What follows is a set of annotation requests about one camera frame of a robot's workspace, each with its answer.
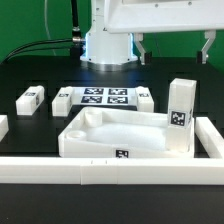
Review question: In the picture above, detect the black vertical cable connector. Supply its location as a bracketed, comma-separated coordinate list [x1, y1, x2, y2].
[71, 0, 81, 37]

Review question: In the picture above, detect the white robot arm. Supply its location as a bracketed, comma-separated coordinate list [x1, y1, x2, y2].
[81, 0, 224, 66]

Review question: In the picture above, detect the white left fence piece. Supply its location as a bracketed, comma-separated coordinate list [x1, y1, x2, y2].
[0, 115, 9, 141]

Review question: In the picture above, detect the white desk top tray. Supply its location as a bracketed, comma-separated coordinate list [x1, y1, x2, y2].
[58, 107, 194, 159]

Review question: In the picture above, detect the white marker plate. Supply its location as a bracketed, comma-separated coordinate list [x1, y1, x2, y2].
[72, 87, 137, 106]

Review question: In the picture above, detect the white front fence wall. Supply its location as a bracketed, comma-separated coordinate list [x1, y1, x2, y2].
[0, 157, 224, 185]

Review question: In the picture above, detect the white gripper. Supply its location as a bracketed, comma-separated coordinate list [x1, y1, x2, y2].
[104, 0, 224, 65]

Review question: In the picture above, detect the black cable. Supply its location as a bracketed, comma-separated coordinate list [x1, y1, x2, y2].
[2, 38, 86, 63]

